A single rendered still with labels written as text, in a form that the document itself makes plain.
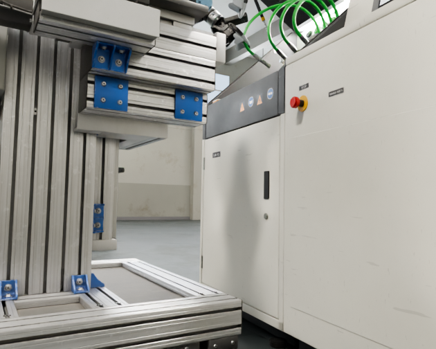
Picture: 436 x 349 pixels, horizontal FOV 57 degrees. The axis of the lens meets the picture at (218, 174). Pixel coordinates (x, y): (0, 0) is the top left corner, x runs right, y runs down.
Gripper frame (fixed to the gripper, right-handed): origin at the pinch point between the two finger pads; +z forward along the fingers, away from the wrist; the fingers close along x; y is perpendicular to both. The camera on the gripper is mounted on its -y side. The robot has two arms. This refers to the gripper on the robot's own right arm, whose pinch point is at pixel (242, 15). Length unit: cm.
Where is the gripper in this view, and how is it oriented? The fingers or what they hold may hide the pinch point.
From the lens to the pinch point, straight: 172.1
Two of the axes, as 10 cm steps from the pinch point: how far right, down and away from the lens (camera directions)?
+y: -9.0, -0.5, -4.3
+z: -0.2, 10.0, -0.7
